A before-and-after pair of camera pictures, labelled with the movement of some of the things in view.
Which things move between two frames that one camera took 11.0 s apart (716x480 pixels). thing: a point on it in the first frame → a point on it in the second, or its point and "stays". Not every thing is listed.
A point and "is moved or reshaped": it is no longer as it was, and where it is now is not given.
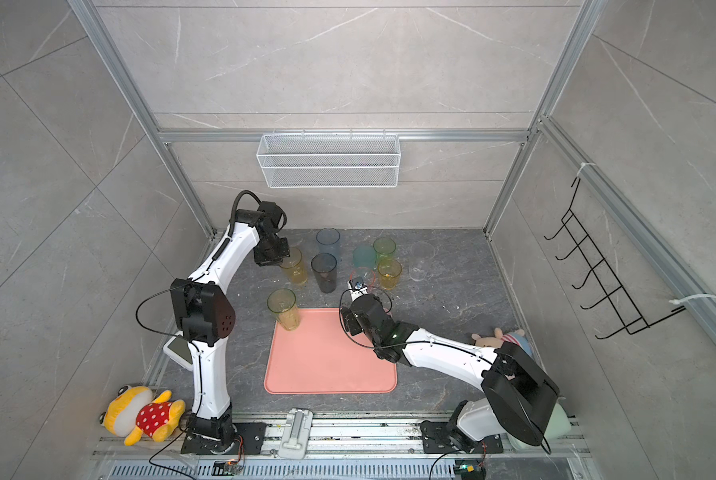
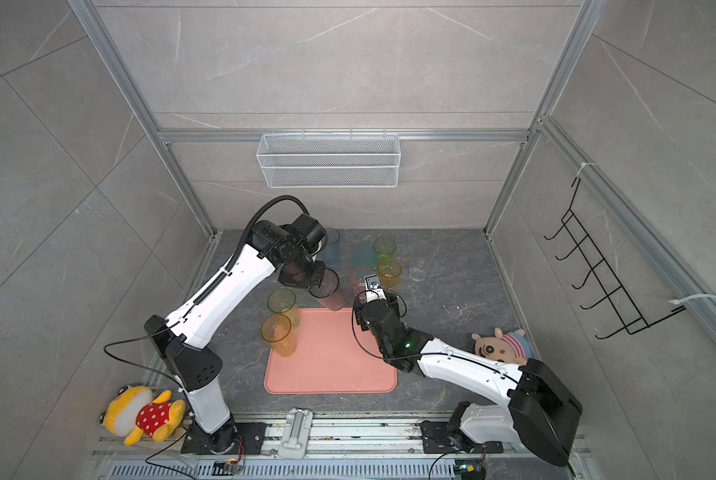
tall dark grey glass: (324, 266) is moved or reshaped
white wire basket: (329, 160) stays
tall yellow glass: (294, 268) is moved or reshaped
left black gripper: (260, 258) → (314, 281)
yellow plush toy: (134, 411) stays
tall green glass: (283, 303) stays
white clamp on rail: (296, 432) stays
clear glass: (420, 255) stays
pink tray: (320, 357) stays
